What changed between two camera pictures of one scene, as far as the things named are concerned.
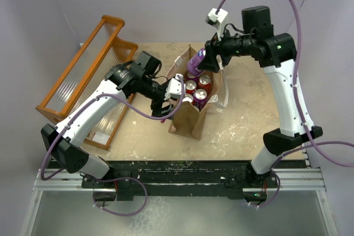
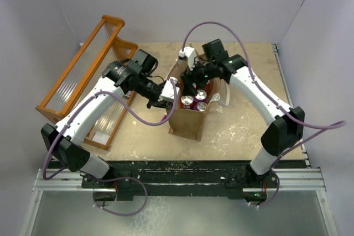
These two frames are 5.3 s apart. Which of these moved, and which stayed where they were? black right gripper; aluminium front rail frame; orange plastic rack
Moved: black right gripper
Stayed: aluminium front rail frame; orange plastic rack
